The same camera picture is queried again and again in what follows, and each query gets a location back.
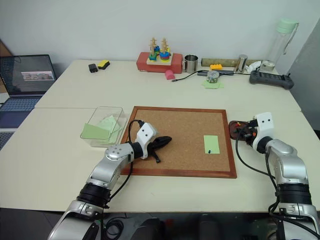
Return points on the wooden colourful stacking toy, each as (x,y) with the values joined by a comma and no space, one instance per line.
(160,53)

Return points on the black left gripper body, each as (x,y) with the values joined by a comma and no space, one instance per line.
(152,146)

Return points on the black power adapter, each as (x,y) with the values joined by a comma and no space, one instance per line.
(93,68)

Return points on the white crumpled tissue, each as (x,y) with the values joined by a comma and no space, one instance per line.
(253,67)

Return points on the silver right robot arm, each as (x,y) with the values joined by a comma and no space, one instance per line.
(290,170)

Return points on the red rectangular box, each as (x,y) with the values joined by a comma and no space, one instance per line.
(175,63)

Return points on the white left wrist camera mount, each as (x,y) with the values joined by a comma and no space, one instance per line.
(145,132)

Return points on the grey laptop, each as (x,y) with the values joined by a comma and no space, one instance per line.
(25,82)

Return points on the clear bottle with green lid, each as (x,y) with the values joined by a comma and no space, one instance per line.
(283,37)

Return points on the pink arch block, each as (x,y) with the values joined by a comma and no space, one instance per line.
(170,75)

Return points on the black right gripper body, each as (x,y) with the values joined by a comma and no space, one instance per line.
(251,135)

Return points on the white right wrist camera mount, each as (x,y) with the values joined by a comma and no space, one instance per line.
(263,127)

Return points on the clear plastic box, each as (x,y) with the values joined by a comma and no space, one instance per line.
(105,130)

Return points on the yellow toy brick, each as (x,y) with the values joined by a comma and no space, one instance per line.
(216,67)

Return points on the stainless steel mug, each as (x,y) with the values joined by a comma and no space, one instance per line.
(191,64)

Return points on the clear jar of pushpins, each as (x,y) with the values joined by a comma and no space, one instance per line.
(212,77)

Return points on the grey perforated panel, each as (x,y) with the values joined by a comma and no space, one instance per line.
(5,138)

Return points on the shiny steel cylinder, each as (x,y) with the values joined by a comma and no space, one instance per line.
(241,63)

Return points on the black handheld controller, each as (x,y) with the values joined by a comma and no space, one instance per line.
(271,79)

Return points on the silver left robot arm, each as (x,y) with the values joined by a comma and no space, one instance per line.
(107,170)

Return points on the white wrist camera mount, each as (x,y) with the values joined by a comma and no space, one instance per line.
(263,127)
(145,132)

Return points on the yellow black eraser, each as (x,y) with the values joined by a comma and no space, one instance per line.
(103,64)

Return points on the wood-framed cork board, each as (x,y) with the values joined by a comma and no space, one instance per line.
(180,140)

